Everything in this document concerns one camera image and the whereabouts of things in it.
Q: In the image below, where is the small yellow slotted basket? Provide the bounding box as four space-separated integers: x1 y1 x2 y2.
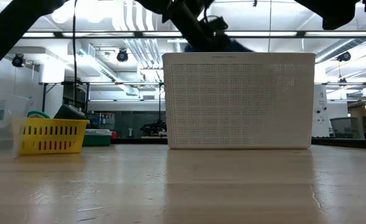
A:
18 117 90 156

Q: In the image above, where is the black overhead frame bar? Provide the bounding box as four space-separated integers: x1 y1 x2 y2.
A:
21 30 366 39

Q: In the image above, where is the translucent measuring cup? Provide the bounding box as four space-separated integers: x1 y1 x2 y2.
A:
11 117 27 157

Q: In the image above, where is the thin hanging cable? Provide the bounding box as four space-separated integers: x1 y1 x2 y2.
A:
268 0 273 53

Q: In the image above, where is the grey waste bin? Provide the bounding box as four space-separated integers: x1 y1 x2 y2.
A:
329 116 365 139

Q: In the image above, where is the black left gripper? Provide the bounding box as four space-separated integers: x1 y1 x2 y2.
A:
136 0 230 52

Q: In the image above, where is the dark background equipment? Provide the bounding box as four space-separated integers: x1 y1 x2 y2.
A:
139 119 168 138

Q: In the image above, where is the blue garment white trim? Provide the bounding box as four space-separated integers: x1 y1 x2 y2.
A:
184 30 254 53

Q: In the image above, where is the dark green bandage roll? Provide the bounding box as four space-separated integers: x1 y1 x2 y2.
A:
54 104 88 121

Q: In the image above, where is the clear plastic container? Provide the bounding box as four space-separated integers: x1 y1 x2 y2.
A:
0 93 34 156

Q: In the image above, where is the black ceiling camera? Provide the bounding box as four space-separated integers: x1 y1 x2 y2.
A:
116 48 129 63
337 51 352 62
11 53 26 68

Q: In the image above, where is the large white perforated basket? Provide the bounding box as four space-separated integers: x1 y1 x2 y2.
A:
162 52 317 150

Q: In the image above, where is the black hanging arm cable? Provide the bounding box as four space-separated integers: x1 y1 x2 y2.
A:
72 0 78 108

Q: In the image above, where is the black background workbench frame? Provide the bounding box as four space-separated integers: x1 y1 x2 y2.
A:
39 80 166 139

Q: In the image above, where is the green box white lid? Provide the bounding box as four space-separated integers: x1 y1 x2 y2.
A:
82 129 113 147

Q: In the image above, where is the white pillar machine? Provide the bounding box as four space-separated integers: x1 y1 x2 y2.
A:
312 84 331 138

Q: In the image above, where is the teal bandage roll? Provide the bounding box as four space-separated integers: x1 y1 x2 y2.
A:
26 110 51 119

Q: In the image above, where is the black table edge rail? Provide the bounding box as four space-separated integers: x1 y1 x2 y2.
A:
111 136 366 151

